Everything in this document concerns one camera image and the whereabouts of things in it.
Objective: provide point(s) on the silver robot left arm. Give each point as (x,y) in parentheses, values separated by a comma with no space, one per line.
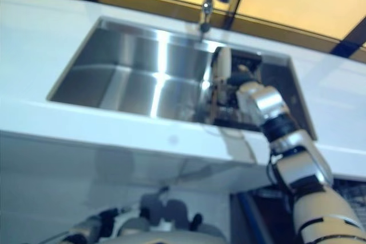
(83,229)

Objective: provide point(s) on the black dish rack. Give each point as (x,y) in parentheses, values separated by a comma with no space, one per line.
(246,61)

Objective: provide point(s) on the beige round plate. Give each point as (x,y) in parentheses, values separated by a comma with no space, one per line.
(223,64)

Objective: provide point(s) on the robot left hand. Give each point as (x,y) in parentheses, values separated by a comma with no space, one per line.
(110,219)

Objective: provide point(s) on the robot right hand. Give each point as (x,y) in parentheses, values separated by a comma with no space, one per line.
(246,89)

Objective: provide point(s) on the wide white cabinet door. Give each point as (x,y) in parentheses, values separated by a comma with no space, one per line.
(71,175)

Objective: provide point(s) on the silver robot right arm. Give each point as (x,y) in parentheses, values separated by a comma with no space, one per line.
(303,169)

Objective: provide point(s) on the narrow white cabinet door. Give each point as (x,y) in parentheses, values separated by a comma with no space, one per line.
(228,174)

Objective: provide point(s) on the stainless steel sink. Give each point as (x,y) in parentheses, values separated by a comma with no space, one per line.
(128,78)

